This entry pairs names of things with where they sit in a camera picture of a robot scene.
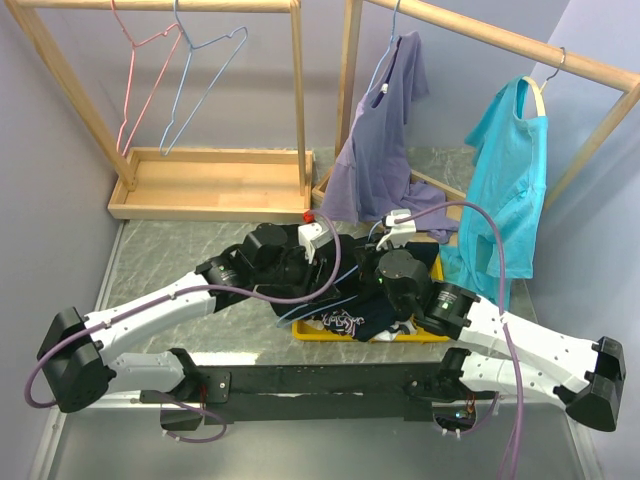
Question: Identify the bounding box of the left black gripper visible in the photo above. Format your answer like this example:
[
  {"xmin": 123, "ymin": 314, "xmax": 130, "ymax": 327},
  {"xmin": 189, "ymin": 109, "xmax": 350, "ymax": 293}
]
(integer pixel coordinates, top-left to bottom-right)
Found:
[{"xmin": 253, "ymin": 240, "xmax": 340, "ymax": 303}]

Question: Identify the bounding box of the black tank top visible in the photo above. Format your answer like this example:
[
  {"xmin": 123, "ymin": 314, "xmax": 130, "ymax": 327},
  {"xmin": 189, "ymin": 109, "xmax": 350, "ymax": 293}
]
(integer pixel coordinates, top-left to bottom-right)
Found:
[{"xmin": 214, "ymin": 223, "xmax": 441, "ymax": 321}]

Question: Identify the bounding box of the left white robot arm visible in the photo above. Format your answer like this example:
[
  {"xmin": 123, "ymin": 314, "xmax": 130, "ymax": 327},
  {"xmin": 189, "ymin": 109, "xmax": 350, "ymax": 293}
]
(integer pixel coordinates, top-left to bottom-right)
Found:
[{"xmin": 35, "ymin": 217, "xmax": 342, "ymax": 413}]

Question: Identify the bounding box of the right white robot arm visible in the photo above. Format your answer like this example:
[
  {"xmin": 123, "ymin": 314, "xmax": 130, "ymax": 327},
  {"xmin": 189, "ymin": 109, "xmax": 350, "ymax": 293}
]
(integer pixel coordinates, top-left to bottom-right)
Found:
[{"xmin": 355, "ymin": 244, "xmax": 626, "ymax": 432}]

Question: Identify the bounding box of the wooden hanger with metal hook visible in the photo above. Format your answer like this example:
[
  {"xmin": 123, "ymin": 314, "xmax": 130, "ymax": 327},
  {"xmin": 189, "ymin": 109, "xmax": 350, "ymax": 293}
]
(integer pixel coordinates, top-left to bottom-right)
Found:
[{"xmin": 522, "ymin": 46, "xmax": 567, "ymax": 117}]

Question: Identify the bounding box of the blue hanger under purple shirt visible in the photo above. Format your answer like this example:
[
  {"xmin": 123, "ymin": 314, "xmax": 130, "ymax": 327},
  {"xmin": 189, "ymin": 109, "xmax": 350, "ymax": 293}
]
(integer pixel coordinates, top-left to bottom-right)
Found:
[{"xmin": 366, "ymin": 0, "xmax": 401, "ymax": 94}]

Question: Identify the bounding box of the yellow plastic bin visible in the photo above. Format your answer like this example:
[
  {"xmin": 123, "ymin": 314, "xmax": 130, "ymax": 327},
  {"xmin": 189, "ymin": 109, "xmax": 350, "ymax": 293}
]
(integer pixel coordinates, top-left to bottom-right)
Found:
[{"xmin": 291, "ymin": 256, "xmax": 449, "ymax": 344}]

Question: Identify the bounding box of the navy printed shirt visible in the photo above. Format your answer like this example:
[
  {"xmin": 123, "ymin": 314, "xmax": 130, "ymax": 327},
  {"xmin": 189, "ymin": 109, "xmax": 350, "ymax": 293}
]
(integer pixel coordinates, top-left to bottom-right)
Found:
[{"xmin": 309, "ymin": 299, "xmax": 419, "ymax": 344}]

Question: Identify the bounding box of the left wooden clothes rack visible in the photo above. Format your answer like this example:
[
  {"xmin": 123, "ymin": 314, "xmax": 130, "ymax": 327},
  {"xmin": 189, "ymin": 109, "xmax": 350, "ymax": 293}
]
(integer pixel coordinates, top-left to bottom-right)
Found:
[{"xmin": 6, "ymin": 1, "xmax": 313, "ymax": 222}]

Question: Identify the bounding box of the wooden clothes rack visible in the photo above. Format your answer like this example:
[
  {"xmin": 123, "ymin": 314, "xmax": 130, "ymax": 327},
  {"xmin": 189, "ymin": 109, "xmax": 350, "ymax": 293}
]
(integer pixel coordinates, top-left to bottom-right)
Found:
[
  {"xmin": 334, "ymin": 1, "xmax": 639, "ymax": 211},
  {"xmin": 6, "ymin": 1, "xmax": 313, "ymax": 222}
]

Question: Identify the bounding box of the purple t-shirt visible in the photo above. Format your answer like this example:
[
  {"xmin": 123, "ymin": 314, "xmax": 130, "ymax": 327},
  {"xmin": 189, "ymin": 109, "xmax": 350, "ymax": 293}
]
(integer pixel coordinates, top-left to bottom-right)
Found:
[{"xmin": 320, "ymin": 31, "xmax": 446, "ymax": 224}]

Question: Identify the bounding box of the black base bar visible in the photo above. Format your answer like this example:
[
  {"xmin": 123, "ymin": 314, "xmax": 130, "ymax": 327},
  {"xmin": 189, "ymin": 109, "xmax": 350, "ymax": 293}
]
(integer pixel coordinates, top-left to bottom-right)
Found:
[{"xmin": 140, "ymin": 348, "xmax": 494, "ymax": 432}]

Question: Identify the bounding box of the turquoise t-shirt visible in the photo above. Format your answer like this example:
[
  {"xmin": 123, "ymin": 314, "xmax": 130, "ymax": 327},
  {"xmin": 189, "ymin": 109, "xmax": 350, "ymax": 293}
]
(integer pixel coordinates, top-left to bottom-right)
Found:
[{"xmin": 440, "ymin": 76, "xmax": 548, "ymax": 309}]

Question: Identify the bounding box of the right wooden clothes rack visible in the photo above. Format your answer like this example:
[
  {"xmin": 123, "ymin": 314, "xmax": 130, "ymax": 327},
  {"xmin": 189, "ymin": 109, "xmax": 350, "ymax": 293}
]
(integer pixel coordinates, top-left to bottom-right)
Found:
[{"xmin": 334, "ymin": 1, "xmax": 639, "ymax": 211}]

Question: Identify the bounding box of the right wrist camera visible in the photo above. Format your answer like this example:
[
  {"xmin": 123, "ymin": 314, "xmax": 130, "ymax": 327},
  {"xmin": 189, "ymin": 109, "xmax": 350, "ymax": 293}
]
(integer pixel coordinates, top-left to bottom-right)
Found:
[{"xmin": 376, "ymin": 209, "xmax": 417, "ymax": 251}]

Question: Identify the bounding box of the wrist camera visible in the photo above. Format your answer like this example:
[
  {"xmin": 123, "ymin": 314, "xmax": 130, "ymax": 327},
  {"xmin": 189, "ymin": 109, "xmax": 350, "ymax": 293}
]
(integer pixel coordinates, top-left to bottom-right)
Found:
[
  {"xmin": 297, "ymin": 210, "xmax": 333, "ymax": 264},
  {"xmin": 376, "ymin": 209, "xmax": 417, "ymax": 251}
]

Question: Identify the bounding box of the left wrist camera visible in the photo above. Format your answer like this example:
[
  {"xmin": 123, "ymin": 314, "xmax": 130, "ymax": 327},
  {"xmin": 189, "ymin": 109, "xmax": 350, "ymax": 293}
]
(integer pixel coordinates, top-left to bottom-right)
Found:
[{"xmin": 297, "ymin": 210, "xmax": 333, "ymax": 264}]

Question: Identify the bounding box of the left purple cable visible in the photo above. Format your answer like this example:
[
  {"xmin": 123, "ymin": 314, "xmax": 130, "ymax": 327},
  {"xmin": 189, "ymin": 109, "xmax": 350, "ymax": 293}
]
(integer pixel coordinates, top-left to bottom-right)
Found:
[{"xmin": 24, "ymin": 211, "xmax": 343, "ymax": 409}]

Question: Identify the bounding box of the purple cable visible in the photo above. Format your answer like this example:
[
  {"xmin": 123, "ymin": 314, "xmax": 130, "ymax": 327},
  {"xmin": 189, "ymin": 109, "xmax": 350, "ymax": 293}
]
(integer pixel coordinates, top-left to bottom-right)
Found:
[
  {"xmin": 24, "ymin": 211, "xmax": 343, "ymax": 409},
  {"xmin": 394, "ymin": 201, "xmax": 525, "ymax": 480}
]

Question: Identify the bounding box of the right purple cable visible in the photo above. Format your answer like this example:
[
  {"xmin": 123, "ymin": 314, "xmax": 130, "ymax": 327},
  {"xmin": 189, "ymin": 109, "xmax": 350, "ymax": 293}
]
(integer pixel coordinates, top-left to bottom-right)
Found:
[{"xmin": 394, "ymin": 201, "xmax": 525, "ymax": 480}]

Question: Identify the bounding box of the light blue wire hanger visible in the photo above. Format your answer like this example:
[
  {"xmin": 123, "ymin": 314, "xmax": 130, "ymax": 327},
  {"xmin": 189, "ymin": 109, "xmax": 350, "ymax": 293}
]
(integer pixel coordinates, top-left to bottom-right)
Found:
[{"xmin": 158, "ymin": 1, "xmax": 249, "ymax": 157}]

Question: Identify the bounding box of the pink wire hanger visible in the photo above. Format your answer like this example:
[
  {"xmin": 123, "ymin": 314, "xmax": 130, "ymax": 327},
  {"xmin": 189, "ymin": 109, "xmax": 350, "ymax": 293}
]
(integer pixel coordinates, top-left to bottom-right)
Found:
[{"xmin": 110, "ymin": 0, "xmax": 183, "ymax": 158}]

